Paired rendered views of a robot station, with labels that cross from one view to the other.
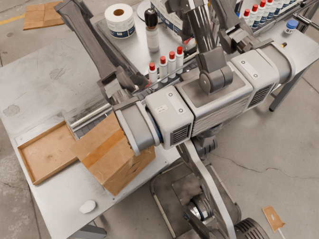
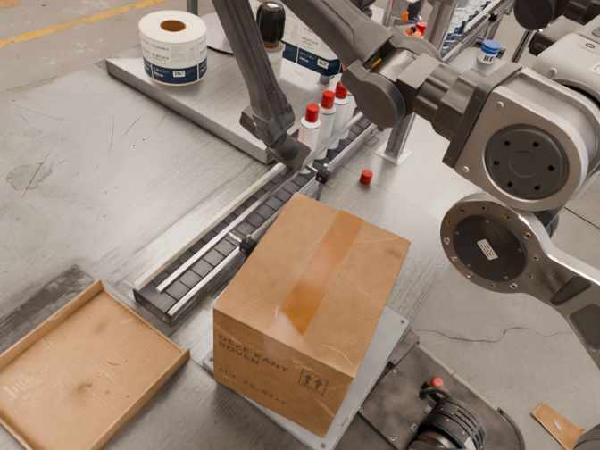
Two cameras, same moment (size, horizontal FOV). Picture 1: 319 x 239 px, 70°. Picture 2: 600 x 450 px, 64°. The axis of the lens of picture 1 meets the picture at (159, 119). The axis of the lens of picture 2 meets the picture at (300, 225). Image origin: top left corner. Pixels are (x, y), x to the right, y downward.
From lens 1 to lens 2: 0.61 m
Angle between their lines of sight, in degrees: 22
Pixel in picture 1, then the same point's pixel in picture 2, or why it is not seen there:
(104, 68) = (365, 29)
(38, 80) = not seen: outside the picture
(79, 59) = (82, 138)
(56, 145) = (95, 351)
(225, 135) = not seen: hidden behind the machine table
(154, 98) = (568, 54)
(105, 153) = (322, 300)
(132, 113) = (529, 93)
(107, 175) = (355, 351)
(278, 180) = (532, 348)
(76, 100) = (112, 230)
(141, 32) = (221, 70)
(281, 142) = not seen: hidden behind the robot
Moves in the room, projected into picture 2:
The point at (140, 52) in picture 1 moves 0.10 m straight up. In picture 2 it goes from (238, 108) to (239, 79)
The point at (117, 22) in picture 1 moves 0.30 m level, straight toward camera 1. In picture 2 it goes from (177, 45) to (225, 100)
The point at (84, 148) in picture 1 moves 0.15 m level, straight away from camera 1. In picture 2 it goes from (259, 299) to (179, 260)
